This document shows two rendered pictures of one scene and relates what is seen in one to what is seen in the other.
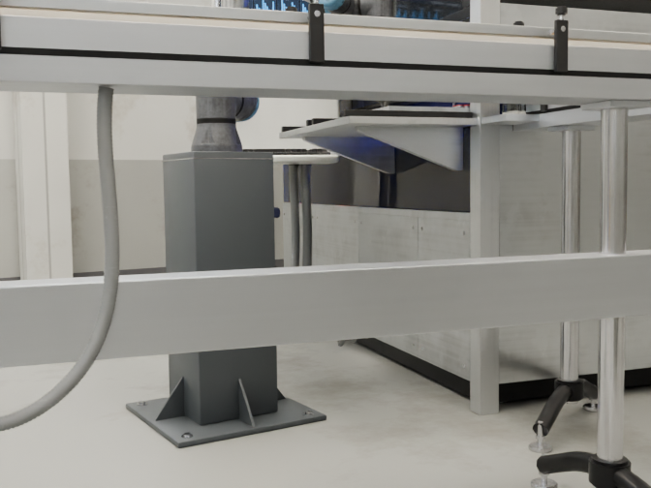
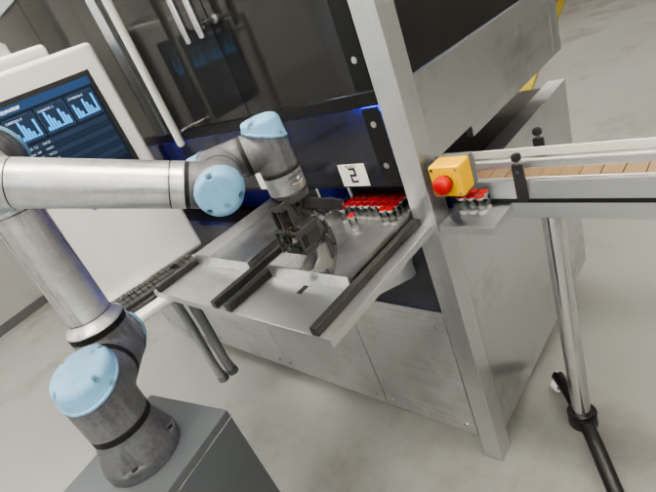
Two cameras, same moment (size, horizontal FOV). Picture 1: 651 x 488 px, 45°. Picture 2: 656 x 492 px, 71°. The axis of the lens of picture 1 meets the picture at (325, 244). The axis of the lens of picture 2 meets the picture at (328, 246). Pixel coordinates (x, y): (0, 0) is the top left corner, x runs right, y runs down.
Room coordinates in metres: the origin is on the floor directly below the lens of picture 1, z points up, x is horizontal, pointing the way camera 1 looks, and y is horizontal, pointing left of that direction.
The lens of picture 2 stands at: (1.53, 0.12, 1.40)
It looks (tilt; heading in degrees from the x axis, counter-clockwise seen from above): 26 degrees down; 339
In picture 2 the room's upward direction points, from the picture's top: 22 degrees counter-clockwise
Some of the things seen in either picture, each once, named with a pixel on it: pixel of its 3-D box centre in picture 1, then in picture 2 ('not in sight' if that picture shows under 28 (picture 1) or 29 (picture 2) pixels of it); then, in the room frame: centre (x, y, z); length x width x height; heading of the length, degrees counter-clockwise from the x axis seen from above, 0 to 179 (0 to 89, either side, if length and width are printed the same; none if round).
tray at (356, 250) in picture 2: (421, 116); (348, 236); (2.46, -0.30, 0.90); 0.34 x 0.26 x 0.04; 109
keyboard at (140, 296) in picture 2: (275, 152); (145, 291); (3.04, 0.18, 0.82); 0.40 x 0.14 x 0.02; 100
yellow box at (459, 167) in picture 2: not in sight; (452, 175); (2.27, -0.50, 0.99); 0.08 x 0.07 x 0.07; 109
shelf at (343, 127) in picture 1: (379, 129); (289, 256); (2.60, -0.18, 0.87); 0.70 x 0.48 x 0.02; 19
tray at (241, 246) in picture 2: not in sight; (263, 230); (2.78, -0.19, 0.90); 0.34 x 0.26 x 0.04; 109
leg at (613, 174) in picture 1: (611, 299); not in sight; (1.54, -0.56, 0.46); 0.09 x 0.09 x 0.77; 19
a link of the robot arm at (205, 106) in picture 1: (216, 96); (98, 389); (2.37, 0.32, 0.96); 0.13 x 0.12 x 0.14; 162
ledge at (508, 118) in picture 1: (514, 119); (478, 214); (2.27, -0.54, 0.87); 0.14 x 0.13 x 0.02; 109
